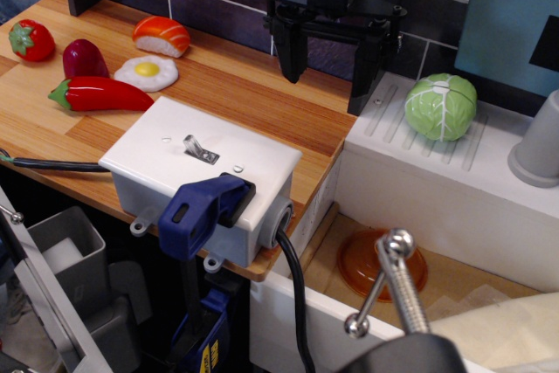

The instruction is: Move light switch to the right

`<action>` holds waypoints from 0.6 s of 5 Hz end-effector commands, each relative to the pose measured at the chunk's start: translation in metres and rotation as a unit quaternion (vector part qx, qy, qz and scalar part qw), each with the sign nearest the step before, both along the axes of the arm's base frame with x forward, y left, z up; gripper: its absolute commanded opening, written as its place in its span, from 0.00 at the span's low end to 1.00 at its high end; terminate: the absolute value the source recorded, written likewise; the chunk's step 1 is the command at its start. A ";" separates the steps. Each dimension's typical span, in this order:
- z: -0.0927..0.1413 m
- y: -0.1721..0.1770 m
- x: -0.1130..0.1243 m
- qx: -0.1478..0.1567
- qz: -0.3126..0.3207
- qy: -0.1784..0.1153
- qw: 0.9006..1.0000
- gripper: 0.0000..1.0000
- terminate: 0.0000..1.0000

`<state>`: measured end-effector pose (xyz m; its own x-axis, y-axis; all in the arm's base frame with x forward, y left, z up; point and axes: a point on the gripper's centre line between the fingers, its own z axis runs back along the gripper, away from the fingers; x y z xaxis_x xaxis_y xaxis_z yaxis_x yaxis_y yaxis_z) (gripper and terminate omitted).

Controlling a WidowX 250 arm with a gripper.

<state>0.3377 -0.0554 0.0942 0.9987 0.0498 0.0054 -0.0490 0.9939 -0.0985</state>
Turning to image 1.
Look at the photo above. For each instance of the white toy sink unit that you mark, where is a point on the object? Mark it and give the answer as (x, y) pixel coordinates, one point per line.
(490, 240)

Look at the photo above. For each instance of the purple toy eggplant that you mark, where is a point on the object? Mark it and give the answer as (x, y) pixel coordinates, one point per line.
(83, 58)

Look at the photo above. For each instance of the dark vertical post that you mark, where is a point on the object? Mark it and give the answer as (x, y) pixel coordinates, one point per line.
(381, 18)

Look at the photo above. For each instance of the green toy cabbage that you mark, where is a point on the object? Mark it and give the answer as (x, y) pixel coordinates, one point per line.
(441, 107)

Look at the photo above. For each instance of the light blue box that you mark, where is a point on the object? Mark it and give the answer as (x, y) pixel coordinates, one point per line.
(514, 42)

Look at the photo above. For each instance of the grey plastic cup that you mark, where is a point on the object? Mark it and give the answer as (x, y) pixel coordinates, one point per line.
(534, 160)

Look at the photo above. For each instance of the white switch box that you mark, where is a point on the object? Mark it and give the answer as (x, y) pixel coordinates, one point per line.
(148, 165)

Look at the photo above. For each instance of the toy salmon sushi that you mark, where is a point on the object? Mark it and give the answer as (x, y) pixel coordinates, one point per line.
(161, 35)

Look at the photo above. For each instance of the grey metal bin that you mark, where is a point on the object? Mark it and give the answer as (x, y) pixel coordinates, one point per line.
(76, 254)

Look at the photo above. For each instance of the red toy strawberry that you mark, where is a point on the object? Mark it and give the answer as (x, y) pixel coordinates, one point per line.
(31, 41)

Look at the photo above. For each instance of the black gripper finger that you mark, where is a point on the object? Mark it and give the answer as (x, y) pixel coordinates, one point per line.
(291, 46)
(368, 69)

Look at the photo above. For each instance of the red toy chili pepper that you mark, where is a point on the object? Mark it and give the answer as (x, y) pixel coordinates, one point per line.
(95, 93)

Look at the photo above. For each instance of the orange plastic bowl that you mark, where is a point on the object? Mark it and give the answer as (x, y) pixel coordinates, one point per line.
(358, 263)

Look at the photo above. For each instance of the toy fried egg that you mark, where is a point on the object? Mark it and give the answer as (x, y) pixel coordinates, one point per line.
(149, 73)

